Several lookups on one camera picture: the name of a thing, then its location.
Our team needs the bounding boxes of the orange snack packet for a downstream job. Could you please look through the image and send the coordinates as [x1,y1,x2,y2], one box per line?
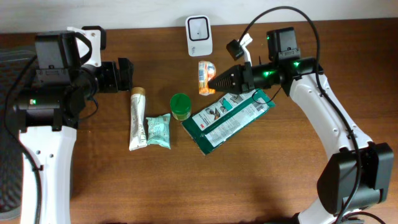
[198,61,216,96]

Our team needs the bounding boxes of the green lid jar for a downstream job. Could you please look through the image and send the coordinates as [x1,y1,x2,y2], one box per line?
[170,93,192,121]

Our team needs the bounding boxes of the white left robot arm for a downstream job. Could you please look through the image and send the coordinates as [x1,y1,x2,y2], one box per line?
[12,26,134,223]

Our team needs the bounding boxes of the grey plastic basket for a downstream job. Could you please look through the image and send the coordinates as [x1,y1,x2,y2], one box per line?
[1,46,35,222]

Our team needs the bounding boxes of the green 3M wipes package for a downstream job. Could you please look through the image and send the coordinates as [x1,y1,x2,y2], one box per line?
[182,89,275,155]

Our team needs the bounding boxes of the mint green tissue pack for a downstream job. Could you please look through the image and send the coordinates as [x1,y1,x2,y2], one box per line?
[146,113,171,149]

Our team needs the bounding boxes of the white barcode scanner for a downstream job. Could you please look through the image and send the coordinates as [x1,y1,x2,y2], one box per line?
[185,15,213,57]

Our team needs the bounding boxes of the white tube brown cap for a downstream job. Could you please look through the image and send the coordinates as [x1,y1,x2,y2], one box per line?
[129,87,147,151]

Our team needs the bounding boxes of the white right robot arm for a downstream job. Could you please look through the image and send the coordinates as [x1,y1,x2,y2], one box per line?
[208,27,394,223]

